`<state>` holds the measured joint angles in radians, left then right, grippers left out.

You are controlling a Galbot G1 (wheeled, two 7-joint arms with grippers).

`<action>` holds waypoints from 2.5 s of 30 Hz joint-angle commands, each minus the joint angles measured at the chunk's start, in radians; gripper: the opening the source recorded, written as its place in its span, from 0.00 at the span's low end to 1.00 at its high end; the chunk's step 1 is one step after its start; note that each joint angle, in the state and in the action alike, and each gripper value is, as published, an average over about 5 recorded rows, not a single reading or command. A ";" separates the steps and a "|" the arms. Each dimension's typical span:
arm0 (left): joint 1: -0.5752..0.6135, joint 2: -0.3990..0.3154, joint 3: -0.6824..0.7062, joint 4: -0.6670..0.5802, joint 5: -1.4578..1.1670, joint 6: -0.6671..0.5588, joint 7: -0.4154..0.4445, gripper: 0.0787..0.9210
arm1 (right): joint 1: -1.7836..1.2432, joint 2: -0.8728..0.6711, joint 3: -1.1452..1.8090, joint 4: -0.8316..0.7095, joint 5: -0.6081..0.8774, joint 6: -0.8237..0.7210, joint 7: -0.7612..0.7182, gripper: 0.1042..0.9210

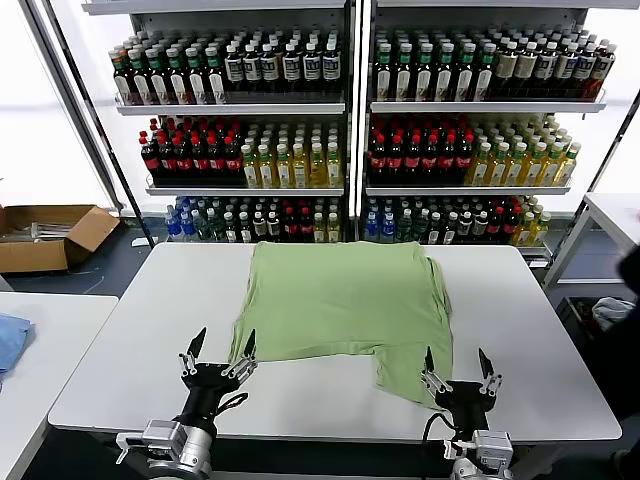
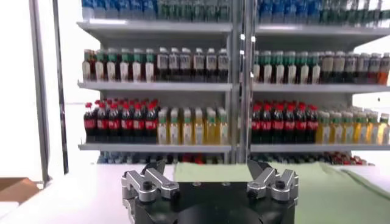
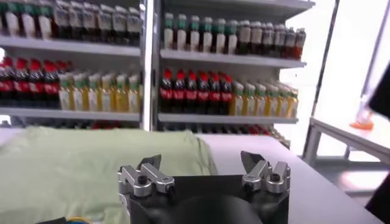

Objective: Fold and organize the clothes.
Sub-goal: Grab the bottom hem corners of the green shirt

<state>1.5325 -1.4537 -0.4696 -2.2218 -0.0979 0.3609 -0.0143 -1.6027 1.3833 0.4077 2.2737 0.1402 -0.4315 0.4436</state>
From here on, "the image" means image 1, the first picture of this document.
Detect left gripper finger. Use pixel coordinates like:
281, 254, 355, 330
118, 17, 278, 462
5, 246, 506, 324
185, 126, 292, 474
220, 328, 260, 379
178, 326, 208, 378

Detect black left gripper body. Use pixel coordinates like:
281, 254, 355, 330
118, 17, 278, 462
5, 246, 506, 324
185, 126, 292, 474
179, 362, 250, 427

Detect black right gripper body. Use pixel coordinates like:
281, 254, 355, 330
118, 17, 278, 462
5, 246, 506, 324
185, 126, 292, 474
434, 379, 497, 433

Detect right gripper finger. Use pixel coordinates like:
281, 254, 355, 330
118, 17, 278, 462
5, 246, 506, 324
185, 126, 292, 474
478, 347, 504, 397
419, 346, 452, 397

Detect light green polo shirt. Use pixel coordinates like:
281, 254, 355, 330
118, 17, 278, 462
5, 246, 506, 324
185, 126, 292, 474
228, 240, 455, 411

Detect person in black clothes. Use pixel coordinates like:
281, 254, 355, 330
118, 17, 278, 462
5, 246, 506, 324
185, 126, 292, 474
592, 244, 640, 480

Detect black plastic crate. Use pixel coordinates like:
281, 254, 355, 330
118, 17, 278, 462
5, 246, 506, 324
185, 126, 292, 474
557, 295, 601, 351

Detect crumpled grey white cloth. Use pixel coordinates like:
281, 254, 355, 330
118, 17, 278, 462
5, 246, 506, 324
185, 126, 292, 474
592, 297, 637, 332

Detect white metal side table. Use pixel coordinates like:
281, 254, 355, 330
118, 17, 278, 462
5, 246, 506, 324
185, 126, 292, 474
542, 192, 640, 301

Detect folded blue cloth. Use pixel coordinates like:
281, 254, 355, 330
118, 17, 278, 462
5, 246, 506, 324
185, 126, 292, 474
0, 312, 35, 386

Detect silver metal parts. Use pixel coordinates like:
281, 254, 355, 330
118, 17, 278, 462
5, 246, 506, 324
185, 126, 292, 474
0, 221, 76, 245

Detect open brown cardboard box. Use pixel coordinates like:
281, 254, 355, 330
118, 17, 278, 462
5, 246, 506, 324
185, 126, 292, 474
0, 203, 122, 275

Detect white metal shelf rack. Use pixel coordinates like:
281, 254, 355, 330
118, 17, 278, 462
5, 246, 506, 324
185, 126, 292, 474
362, 0, 609, 251
81, 0, 360, 246

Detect black slanted metal pole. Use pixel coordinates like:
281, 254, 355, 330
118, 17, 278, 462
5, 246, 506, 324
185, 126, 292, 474
41, 0, 156, 247

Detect green cap dark tea bottle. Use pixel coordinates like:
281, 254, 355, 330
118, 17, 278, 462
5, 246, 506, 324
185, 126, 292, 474
394, 42, 415, 101
374, 43, 395, 101
168, 47, 189, 105
434, 42, 455, 101
149, 47, 170, 105
206, 46, 227, 105
112, 49, 132, 105
130, 48, 151, 105
414, 42, 435, 101
474, 42, 495, 101
454, 42, 476, 101
187, 47, 208, 105

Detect white cap blue label bottle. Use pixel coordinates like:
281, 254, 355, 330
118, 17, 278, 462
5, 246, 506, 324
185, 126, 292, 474
224, 44, 245, 94
281, 42, 302, 94
555, 41, 577, 97
301, 42, 321, 94
535, 40, 557, 97
261, 43, 281, 94
574, 42, 597, 97
243, 43, 263, 94
320, 42, 341, 94

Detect white cap beige label bottle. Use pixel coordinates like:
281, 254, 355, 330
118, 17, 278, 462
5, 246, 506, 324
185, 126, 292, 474
516, 40, 537, 99
495, 40, 518, 99

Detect white cap red tea bottle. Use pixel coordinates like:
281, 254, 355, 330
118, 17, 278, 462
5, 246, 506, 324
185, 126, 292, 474
592, 44, 617, 96

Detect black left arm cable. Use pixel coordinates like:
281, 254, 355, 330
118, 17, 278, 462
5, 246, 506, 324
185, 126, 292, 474
214, 391, 250, 416

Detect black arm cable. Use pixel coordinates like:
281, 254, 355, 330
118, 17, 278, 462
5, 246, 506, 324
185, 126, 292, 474
214, 391, 250, 416
422, 409, 459, 447

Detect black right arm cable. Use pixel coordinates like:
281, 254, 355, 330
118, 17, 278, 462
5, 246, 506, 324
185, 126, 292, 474
422, 409, 459, 447

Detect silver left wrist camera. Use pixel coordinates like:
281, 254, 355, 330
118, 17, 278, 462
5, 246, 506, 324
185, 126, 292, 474
115, 418, 187, 464

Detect grey slanted frame beam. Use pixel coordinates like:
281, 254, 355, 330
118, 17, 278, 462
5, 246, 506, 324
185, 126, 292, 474
19, 0, 124, 211

